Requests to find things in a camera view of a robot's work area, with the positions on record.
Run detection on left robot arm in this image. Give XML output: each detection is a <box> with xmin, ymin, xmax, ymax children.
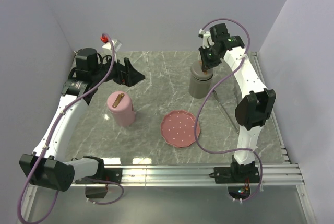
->
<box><xmin>19</xmin><ymin>48</ymin><xmax>145</xmax><ymax>192</ymax></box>

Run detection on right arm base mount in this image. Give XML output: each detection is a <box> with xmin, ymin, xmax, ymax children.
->
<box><xmin>209</xmin><ymin>163</ymin><xmax>261</xmax><ymax>202</ymax></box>

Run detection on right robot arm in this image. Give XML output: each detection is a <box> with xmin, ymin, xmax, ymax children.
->
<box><xmin>199</xmin><ymin>23</ymin><xmax>276</xmax><ymax>183</ymax></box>

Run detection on aluminium mounting rail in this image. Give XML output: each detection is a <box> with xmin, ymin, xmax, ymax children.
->
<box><xmin>15</xmin><ymin>163</ymin><xmax>318</xmax><ymax>224</ymax></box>

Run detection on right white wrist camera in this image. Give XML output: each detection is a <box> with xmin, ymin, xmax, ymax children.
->
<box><xmin>198</xmin><ymin>29</ymin><xmax>214</xmax><ymax>49</ymax></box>

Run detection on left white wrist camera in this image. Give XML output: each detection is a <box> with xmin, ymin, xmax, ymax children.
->
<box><xmin>100</xmin><ymin>33</ymin><xmax>122</xmax><ymax>55</ymax></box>

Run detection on metal food tongs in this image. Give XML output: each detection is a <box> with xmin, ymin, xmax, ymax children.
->
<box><xmin>213</xmin><ymin>90</ymin><xmax>239</xmax><ymax>134</ymax></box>

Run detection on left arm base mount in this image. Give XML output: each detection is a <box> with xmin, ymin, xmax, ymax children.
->
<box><xmin>73</xmin><ymin>168</ymin><xmax>124</xmax><ymax>205</ymax></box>

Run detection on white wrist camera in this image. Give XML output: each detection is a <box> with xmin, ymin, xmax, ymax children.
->
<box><xmin>100</xmin><ymin>33</ymin><xmax>122</xmax><ymax>55</ymax></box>
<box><xmin>198</xmin><ymin>29</ymin><xmax>214</xmax><ymax>49</ymax></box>

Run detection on pink dotted plate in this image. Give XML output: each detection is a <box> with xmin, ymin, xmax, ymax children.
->
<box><xmin>160</xmin><ymin>110</ymin><xmax>196</xmax><ymax>148</ymax></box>

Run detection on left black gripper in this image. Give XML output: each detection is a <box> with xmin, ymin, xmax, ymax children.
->
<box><xmin>92</xmin><ymin>52</ymin><xmax>145</xmax><ymax>87</ymax></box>

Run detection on grey cylindrical container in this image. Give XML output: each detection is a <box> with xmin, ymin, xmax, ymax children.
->
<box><xmin>188</xmin><ymin>76</ymin><xmax>212</xmax><ymax>99</ymax></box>

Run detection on grey container lid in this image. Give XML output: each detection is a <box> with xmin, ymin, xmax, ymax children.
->
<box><xmin>190</xmin><ymin>60</ymin><xmax>213</xmax><ymax>81</ymax></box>

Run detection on pink cylindrical container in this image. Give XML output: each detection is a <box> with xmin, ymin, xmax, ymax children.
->
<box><xmin>107</xmin><ymin>102</ymin><xmax>135</xmax><ymax>127</ymax></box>

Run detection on pink container lid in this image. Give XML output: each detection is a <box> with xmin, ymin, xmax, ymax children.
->
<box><xmin>106</xmin><ymin>91</ymin><xmax>133</xmax><ymax>114</ymax></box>

